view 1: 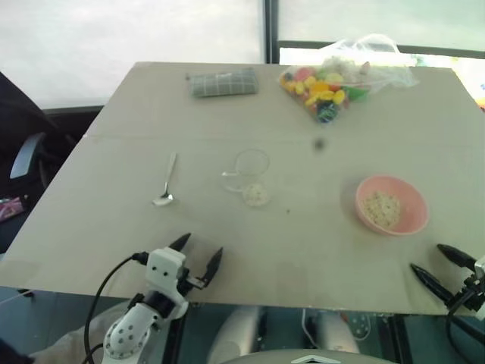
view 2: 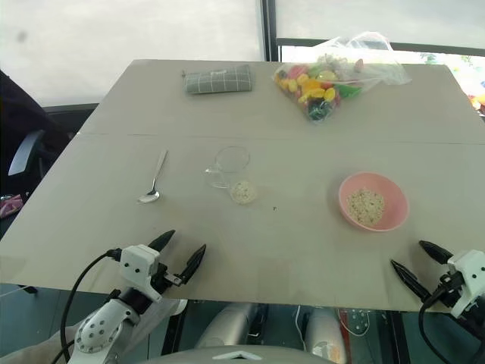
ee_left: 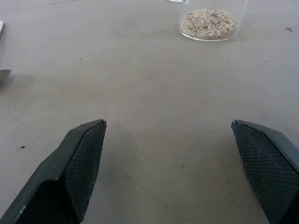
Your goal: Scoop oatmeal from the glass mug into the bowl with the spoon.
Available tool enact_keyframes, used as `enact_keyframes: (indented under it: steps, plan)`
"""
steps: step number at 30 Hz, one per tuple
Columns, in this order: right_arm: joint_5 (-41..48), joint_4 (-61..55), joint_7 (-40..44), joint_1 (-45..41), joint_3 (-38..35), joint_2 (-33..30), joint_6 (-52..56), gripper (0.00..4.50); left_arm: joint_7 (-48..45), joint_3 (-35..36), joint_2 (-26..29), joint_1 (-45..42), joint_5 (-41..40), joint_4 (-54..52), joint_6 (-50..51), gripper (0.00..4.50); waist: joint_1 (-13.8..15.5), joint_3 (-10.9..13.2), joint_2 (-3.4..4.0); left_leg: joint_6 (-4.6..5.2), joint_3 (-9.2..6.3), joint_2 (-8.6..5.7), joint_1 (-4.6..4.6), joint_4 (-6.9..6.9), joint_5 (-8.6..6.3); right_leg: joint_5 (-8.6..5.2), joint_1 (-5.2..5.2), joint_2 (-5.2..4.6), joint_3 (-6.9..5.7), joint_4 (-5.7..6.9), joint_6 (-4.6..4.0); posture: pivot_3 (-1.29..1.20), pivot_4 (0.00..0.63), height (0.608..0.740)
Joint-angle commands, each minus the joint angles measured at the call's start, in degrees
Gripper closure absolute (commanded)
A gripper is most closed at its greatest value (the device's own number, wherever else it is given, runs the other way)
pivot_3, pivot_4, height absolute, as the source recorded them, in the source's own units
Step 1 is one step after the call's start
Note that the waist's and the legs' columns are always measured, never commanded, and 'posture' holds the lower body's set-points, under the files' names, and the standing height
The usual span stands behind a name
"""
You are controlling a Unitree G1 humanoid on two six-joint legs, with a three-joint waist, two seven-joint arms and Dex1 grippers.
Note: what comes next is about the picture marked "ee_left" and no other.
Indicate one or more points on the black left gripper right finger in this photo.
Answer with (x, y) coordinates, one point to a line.
(268, 168)

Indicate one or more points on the glass jar with grains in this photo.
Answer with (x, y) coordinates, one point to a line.
(210, 21)

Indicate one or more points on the pile of beige flakes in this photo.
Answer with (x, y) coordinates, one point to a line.
(209, 23)

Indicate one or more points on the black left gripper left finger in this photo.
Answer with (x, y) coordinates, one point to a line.
(67, 172)

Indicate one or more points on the silver metal spoon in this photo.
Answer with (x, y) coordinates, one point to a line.
(2, 58)

